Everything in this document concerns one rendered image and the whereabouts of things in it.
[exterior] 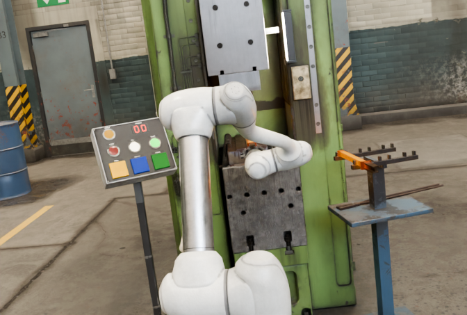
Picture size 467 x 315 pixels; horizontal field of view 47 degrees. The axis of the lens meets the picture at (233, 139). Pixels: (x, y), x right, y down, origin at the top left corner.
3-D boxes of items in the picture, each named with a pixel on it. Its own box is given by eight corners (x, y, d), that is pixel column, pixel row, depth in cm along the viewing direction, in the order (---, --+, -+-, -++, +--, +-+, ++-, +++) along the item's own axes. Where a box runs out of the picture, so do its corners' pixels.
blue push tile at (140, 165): (150, 170, 252) (145, 155, 254) (134, 174, 248) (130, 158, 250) (149, 172, 253) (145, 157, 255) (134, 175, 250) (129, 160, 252)
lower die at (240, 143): (268, 160, 272) (267, 143, 271) (228, 165, 272) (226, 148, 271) (263, 144, 314) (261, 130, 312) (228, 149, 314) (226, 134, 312)
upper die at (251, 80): (260, 90, 266) (258, 70, 265) (220, 94, 266) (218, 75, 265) (256, 83, 308) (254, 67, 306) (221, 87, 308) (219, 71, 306)
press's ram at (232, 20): (286, 67, 264) (277, -18, 257) (208, 76, 265) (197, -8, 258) (278, 63, 306) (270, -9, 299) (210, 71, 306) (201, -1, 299)
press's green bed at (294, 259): (315, 329, 283) (306, 245, 274) (244, 338, 283) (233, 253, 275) (300, 283, 337) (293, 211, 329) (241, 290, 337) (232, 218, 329)
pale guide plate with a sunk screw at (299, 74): (311, 98, 279) (308, 65, 276) (294, 100, 279) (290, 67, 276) (310, 97, 281) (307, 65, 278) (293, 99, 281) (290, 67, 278)
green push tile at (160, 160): (170, 166, 256) (166, 151, 258) (155, 169, 252) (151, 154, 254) (169, 167, 257) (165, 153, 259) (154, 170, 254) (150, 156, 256)
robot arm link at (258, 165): (247, 176, 242) (276, 167, 241) (249, 186, 227) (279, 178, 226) (241, 153, 239) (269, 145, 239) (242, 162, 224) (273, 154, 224)
